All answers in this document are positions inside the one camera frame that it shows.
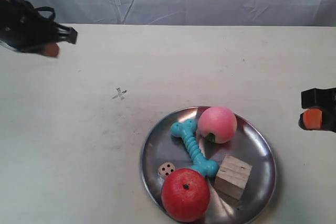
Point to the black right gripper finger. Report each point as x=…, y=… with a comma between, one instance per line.
x=318, y=98

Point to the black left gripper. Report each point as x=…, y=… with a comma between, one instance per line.
x=26, y=29

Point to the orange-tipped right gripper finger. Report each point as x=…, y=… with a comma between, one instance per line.
x=316, y=120

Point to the round silver metal plate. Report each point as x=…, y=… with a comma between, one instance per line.
x=248, y=145

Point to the pink toy peach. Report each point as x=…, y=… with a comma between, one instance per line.
x=217, y=124

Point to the light wooden cube block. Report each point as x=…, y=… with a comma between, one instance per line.
x=232, y=177

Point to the teal rubber bone toy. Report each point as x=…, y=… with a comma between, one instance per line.
x=186, y=131

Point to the red toy apple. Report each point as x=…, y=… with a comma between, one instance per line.
x=185, y=195

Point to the small wooden die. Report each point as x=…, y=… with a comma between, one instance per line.
x=166, y=169

